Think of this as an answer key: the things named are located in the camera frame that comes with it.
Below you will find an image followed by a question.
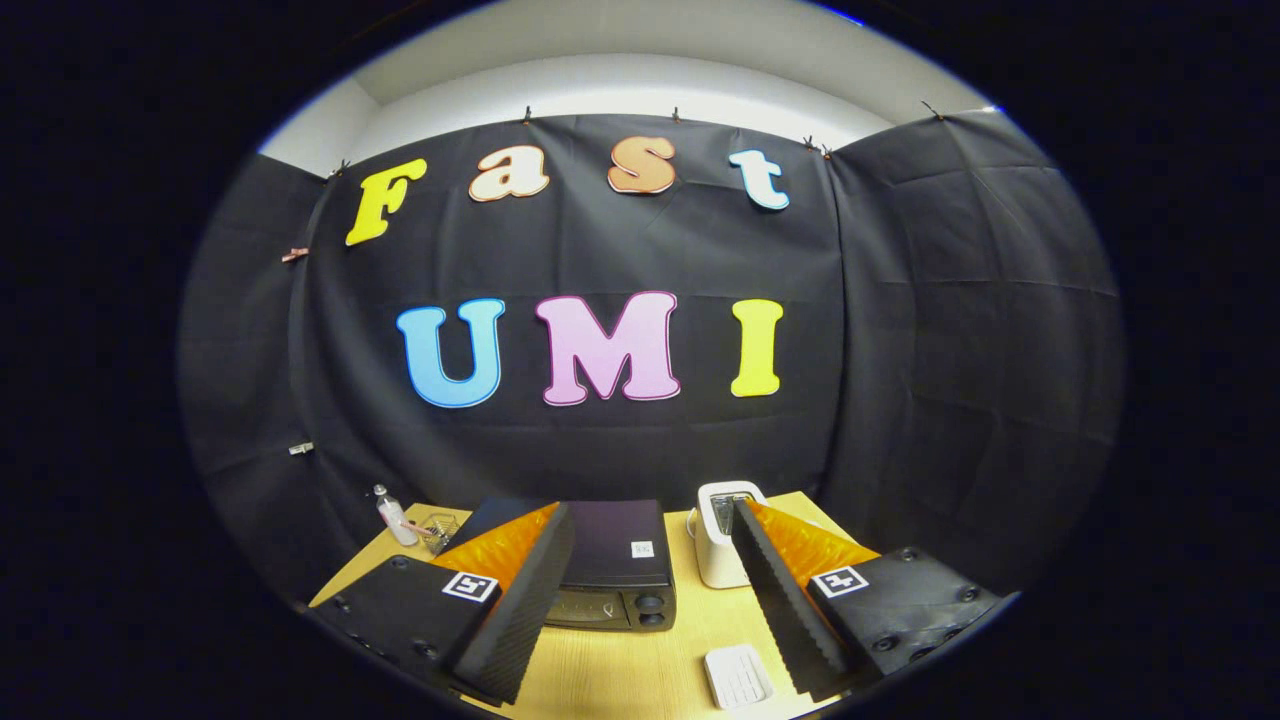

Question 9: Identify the black toaster oven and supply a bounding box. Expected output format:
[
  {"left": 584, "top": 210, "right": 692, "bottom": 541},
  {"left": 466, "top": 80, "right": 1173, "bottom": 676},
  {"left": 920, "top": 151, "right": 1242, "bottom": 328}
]
[{"left": 437, "top": 496, "right": 679, "bottom": 634}]

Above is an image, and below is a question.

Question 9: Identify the white bread toaster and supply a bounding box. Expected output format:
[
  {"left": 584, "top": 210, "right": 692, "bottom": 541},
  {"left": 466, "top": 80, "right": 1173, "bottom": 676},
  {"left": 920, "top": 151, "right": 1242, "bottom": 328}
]
[{"left": 687, "top": 480, "right": 770, "bottom": 590}]

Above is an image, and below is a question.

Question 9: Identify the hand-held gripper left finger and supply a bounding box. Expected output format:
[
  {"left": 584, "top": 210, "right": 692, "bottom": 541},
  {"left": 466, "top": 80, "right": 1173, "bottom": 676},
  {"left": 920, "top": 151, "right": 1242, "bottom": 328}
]
[{"left": 310, "top": 501, "right": 578, "bottom": 707}]

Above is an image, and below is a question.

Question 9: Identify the small wire basket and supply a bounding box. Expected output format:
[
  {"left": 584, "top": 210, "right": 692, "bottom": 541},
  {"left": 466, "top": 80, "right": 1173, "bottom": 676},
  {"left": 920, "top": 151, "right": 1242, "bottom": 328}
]
[{"left": 410, "top": 511, "right": 464, "bottom": 554}]

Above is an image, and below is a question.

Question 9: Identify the row of black cloth clips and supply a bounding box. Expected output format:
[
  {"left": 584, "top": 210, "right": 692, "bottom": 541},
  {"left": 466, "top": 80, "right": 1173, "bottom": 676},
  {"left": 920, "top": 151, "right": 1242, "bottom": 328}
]
[{"left": 330, "top": 99, "right": 947, "bottom": 182}]

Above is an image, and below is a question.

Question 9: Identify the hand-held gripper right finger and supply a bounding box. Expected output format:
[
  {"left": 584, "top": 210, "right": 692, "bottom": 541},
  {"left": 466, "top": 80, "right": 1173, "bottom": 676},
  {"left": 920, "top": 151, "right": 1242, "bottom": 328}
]
[{"left": 729, "top": 497, "right": 1005, "bottom": 702}]

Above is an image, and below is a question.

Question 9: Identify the black backdrop cloth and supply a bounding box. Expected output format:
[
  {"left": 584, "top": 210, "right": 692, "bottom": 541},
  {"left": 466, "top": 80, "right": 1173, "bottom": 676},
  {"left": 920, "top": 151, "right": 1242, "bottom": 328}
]
[{"left": 178, "top": 107, "right": 1129, "bottom": 603}]

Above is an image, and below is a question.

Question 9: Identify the clear plastic bottle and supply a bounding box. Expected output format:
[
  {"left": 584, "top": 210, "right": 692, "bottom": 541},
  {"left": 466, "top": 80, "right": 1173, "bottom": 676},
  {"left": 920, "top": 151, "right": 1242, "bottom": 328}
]
[{"left": 372, "top": 484, "right": 420, "bottom": 549}]

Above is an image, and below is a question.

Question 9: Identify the white ribbed tray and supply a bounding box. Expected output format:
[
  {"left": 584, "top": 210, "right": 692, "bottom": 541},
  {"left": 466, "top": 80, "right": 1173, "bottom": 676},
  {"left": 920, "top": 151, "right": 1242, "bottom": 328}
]
[{"left": 703, "top": 643, "right": 776, "bottom": 712}]

